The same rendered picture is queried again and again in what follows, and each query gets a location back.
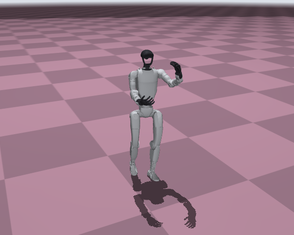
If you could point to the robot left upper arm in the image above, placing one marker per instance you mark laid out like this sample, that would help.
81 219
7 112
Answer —
165 77

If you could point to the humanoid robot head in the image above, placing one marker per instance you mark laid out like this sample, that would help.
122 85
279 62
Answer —
147 54

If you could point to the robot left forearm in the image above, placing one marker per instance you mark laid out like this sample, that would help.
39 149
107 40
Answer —
177 81

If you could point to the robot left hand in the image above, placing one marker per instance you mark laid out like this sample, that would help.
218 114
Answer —
177 69

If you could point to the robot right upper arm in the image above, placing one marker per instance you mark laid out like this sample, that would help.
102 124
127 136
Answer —
132 81

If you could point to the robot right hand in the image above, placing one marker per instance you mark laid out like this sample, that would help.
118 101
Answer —
145 101

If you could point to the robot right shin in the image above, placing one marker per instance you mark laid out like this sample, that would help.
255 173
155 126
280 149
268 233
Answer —
133 154

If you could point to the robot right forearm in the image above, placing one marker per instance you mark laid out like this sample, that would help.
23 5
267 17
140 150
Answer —
134 96

